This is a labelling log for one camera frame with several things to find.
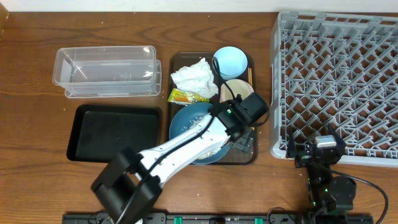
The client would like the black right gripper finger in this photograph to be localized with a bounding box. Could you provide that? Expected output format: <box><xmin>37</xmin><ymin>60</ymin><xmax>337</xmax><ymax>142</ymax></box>
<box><xmin>285</xmin><ymin>128</ymin><xmax>297</xmax><ymax>159</ymax></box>
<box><xmin>328</xmin><ymin>123</ymin><xmax>346</xmax><ymax>147</ymax></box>

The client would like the pile of rice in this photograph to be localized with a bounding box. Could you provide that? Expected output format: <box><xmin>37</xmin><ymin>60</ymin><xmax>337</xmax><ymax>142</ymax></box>
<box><xmin>189</xmin><ymin>116</ymin><xmax>221</xmax><ymax>160</ymax></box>

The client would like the dark blue plate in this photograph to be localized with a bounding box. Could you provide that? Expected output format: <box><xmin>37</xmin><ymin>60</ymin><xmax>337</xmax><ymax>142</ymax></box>
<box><xmin>169</xmin><ymin>103</ymin><xmax>229</xmax><ymax>165</ymax></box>

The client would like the light blue bowl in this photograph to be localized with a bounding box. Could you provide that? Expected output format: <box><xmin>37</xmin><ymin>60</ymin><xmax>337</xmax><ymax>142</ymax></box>
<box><xmin>214</xmin><ymin>46</ymin><xmax>248</xmax><ymax>80</ymax></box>

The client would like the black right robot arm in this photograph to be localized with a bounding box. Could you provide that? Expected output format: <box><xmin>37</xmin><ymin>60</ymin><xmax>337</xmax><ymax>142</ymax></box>
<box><xmin>286</xmin><ymin>125</ymin><xmax>356</xmax><ymax>223</ymax></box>

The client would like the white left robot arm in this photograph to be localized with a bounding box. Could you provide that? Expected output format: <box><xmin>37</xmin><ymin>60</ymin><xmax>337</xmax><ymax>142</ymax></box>
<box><xmin>91</xmin><ymin>95</ymin><xmax>267</xmax><ymax>223</ymax></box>

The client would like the grey dishwasher rack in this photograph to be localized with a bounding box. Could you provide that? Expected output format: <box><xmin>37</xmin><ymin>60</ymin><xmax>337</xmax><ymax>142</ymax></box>
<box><xmin>270</xmin><ymin>11</ymin><xmax>397</xmax><ymax>167</ymax></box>

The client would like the black waste tray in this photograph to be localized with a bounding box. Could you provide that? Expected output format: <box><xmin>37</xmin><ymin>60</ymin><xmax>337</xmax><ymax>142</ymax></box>
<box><xmin>66</xmin><ymin>105</ymin><xmax>162</xmax><ymax>163</ymax></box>

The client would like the wooden chopstick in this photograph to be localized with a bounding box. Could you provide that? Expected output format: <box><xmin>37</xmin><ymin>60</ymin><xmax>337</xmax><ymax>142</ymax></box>
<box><xmin>248</xmin><ymin>68</ymin><xmax>252</xmax><ymax>86</ymax></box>

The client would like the brown serving tray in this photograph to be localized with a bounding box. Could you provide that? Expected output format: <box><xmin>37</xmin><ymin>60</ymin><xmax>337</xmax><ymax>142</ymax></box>
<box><xmin>165</xmin><ymin>51</ymin><xmax>259</xmax><ymax>166</ymax></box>

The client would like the crumpled white napkin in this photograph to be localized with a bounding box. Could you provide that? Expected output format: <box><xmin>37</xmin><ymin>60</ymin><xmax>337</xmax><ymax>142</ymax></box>
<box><xmin>170</xmin><ymin>58</ymin><xmax>218</xmax><ymax>99</ymax></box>

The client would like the yellow snack wrapper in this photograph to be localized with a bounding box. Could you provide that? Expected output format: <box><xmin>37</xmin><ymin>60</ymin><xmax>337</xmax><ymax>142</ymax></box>
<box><xmin>167</xmin><ymin>88</ymin><xmax>210</xmax><ymax>105</ymax></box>

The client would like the clear plastic bin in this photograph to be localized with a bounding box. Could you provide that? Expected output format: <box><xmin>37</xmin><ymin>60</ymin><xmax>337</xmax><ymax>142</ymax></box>
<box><xmin>52</xmin><ymin>45</ymin><xmax>162</xmax><ymax>98</ymax></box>

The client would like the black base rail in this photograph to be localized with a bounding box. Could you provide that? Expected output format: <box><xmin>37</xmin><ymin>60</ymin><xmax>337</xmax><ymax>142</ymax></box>
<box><xmin>62</xmin><ymin>212</ymin><xmax>374</xmax><ymax>224</ymax></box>

